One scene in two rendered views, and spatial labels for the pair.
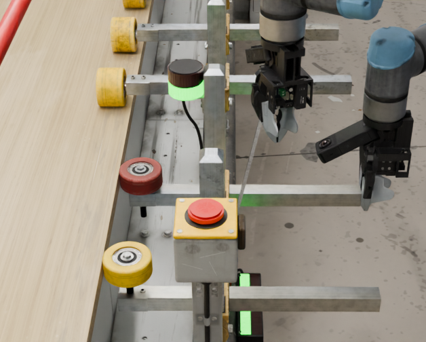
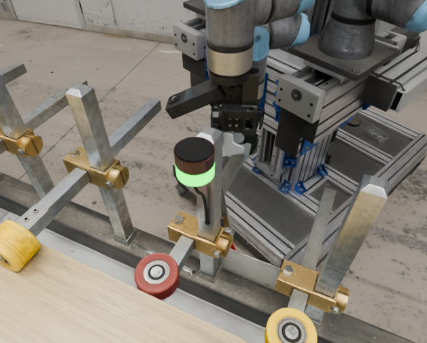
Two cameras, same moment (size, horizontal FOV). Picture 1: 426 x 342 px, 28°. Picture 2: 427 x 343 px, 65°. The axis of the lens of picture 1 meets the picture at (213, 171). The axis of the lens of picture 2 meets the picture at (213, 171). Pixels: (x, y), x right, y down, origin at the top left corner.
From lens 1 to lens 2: 1.20 m
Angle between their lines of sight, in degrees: 51
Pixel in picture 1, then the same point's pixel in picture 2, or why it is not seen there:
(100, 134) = (66, 288)
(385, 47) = (263, 40)
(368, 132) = not seen: hidden behind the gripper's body
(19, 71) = not seen: outside the picture
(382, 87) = (262, 72)
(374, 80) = not seen: hidden behind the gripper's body
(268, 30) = (240, 65)
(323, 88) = (149, 116)
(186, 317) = (221, 317)
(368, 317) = (147, 227)
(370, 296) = (332, 194)
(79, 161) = (99, 327)
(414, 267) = (130, 191)
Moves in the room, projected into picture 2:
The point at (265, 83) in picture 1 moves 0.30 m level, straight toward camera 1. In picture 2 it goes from (236, 117) to (422, 172)
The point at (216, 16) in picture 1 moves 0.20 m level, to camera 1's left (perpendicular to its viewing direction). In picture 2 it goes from (90, 104) to (0, 177)
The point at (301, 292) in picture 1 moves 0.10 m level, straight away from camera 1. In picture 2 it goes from (319, 226) to (279, 209)
